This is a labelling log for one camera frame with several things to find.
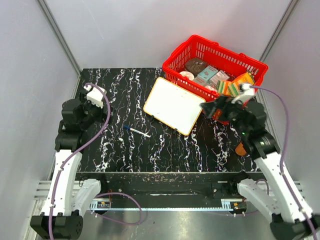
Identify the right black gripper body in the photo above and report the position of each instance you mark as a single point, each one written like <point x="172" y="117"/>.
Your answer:
<point x="232" y="112"/>

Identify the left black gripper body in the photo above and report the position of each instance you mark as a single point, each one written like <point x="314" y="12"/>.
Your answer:
<point x="93" y="112"/>

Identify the yellow framed whiteboard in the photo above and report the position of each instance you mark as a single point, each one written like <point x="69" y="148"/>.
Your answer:
<point x="173" y="105"/>

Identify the blue capped whiteboard marker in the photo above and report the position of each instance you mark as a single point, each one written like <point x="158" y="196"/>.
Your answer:
<point x="136" y="131"/>

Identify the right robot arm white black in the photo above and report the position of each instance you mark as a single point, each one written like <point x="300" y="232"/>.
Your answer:
<point x="289" y="215"/>

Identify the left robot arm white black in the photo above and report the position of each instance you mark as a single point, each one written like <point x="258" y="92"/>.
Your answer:
<point x="61" y="217"/>

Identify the yellow green sponge pack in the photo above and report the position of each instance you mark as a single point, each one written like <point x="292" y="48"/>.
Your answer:
<point x="228" y="88"/>

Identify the pink white carton box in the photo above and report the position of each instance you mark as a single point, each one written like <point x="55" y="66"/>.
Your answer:
<point x="219" y="76"/>

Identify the teal small carton box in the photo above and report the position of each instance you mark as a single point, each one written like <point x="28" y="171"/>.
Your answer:
<point x="208" y="73"/>

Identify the orange sponge pack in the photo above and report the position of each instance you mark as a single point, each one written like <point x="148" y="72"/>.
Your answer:
<point x="245" y="78"/>

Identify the brown chocolate muffin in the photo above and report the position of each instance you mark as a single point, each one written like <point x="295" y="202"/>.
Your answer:
<point x="195" y="66"/>

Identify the red plastic shopping basket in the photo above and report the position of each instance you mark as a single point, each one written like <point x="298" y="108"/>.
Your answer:
<point x="233" y="64"/>

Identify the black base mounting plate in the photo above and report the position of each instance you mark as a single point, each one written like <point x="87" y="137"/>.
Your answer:
<point x="212" y="185"/>

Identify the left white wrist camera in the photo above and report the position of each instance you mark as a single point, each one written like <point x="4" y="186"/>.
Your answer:
<point x="94" y="95"/>

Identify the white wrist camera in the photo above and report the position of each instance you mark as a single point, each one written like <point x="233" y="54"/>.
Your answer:
<point x="94" y="95"/>
<point x="247" y="92"/>

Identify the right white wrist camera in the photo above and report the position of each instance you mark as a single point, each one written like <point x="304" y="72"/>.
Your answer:
<point x="247" y="92"/>

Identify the aluminium frame rail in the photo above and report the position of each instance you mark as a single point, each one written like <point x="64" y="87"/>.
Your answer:
<point x="118" y="201"/>

